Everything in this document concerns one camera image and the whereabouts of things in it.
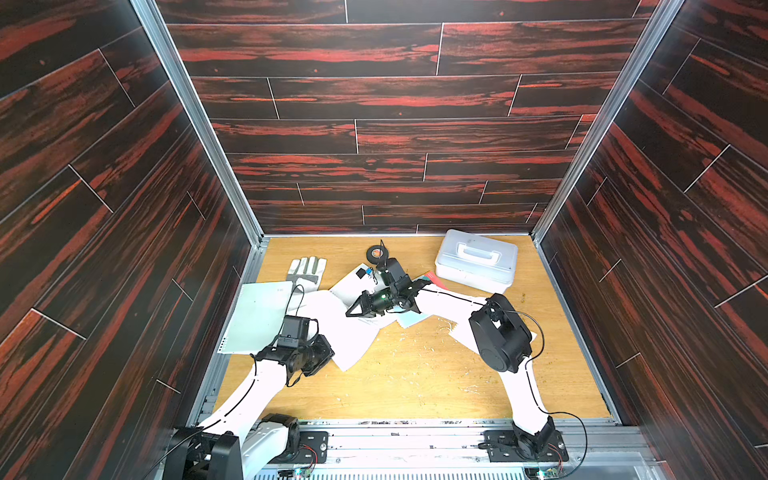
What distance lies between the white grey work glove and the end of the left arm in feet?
1.02

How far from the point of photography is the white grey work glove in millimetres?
1066

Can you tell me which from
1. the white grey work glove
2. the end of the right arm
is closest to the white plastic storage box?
the end of the right arm

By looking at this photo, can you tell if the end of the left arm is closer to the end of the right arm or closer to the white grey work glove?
the end of the right arm

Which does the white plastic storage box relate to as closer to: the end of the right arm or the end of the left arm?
the end of the right arm

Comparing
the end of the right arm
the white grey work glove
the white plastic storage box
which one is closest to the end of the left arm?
the end of the right arm

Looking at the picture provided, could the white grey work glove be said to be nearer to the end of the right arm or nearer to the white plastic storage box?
the end of the right arm

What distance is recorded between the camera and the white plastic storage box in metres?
1.00

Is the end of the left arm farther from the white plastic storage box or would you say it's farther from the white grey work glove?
the white plastic storage box

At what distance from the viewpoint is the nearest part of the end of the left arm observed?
618 mm

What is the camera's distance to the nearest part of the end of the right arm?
0.73m

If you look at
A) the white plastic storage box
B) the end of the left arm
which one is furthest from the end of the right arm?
the white plastic storage box

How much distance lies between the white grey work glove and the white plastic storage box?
1.46ft

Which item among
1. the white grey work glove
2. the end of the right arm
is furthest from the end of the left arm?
the white grey work glove

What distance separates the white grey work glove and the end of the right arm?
26 cm
